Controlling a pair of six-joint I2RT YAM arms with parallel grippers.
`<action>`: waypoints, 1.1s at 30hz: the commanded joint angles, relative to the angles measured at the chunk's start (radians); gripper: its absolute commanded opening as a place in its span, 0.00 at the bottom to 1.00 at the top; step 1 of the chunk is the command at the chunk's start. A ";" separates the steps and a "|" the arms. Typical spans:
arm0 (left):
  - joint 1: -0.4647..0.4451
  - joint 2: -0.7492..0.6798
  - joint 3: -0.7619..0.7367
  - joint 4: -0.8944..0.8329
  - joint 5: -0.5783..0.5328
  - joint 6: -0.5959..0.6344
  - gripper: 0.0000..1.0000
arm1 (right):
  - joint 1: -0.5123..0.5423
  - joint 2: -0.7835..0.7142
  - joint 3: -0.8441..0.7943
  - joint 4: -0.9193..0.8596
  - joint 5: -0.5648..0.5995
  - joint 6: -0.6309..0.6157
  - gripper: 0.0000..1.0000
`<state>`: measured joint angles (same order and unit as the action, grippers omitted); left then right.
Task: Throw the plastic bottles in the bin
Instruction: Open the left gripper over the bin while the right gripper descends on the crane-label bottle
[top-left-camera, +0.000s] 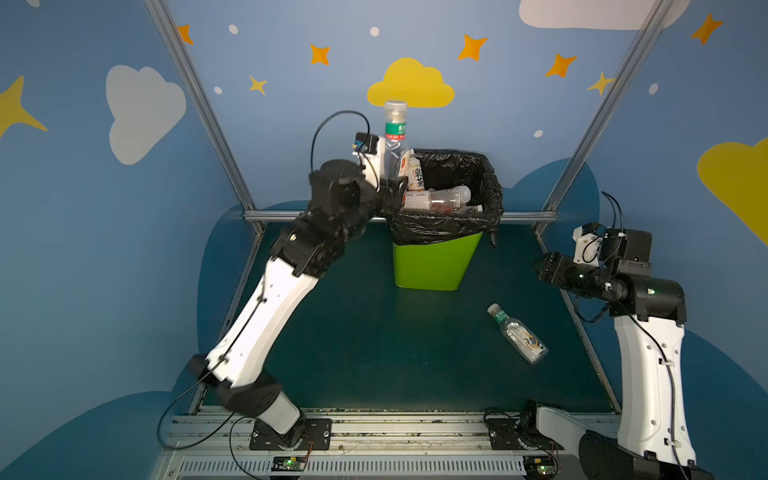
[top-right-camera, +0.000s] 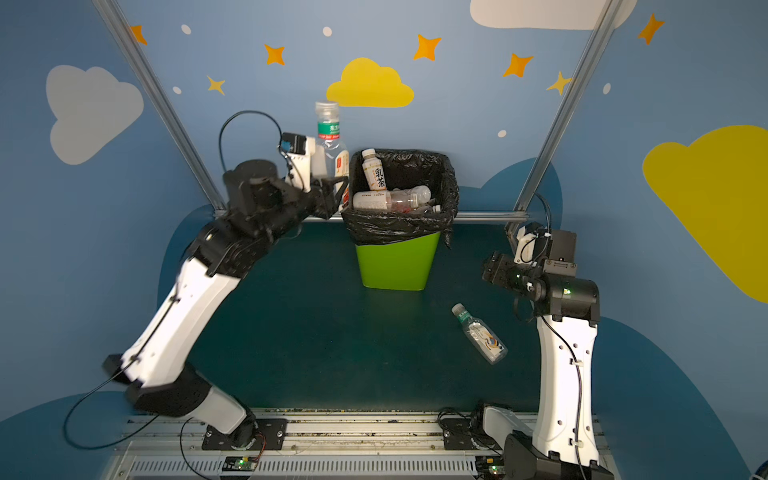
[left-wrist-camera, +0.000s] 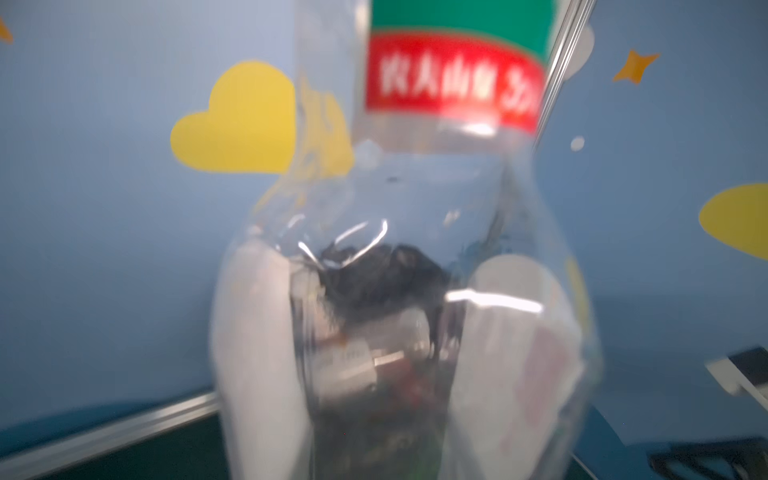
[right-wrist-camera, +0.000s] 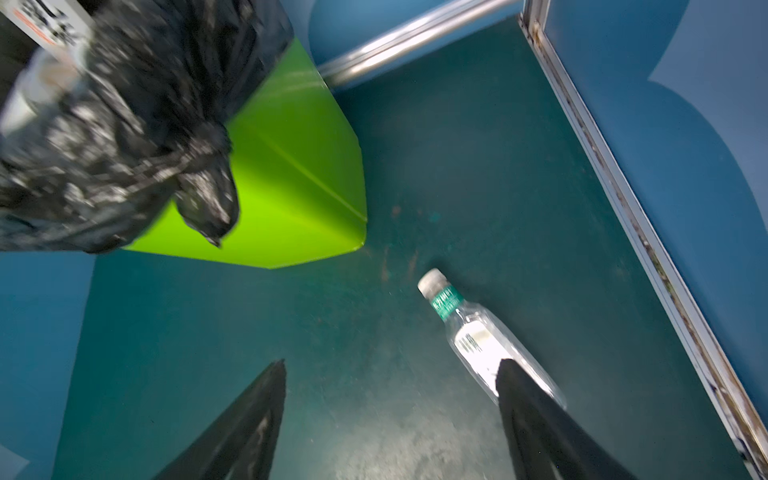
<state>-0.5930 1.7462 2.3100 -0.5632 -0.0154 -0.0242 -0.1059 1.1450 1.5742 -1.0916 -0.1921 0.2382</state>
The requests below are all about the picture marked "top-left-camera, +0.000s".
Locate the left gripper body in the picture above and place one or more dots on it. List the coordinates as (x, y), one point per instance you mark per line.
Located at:
(390, 196)

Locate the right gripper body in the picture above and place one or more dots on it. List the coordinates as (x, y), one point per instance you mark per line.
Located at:
(549, 267)

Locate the orange juice bottle back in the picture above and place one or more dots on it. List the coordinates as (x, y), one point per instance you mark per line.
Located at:
(410, 168)

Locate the clear bottle colourful label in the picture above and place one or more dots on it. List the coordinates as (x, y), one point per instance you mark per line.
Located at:
(519, 336)

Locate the white bottle pink label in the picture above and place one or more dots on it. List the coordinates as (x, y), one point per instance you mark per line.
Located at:
(395, 137)

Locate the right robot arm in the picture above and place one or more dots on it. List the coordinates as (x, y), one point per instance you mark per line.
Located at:
(649, 315)

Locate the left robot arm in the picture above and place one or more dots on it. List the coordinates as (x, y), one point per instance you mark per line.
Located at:
(342, 203)

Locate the black bin liner bag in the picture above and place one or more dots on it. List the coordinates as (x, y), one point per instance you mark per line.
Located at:
(444, 169)

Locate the green plastic bin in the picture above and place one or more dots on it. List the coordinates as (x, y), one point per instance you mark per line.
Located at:
(435, 267)

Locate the clear bottle green neck band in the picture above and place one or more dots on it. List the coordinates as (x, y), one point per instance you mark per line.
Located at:
(442, 201)

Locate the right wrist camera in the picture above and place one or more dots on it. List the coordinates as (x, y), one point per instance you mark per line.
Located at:
(588, 240)

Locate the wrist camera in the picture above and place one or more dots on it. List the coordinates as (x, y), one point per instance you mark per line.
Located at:
(588, 240)
(369, 149)

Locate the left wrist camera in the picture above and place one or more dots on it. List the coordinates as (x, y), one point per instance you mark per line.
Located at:
(369, 149)

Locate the aluminium right frame post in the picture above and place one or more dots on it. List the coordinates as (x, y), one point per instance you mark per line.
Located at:
(631, 64)

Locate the aluminium frame post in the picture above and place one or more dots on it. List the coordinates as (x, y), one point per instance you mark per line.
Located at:
(631, 64)
(164, 21)

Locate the aluminium left frame post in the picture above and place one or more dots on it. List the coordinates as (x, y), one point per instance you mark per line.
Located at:
(164, 21)

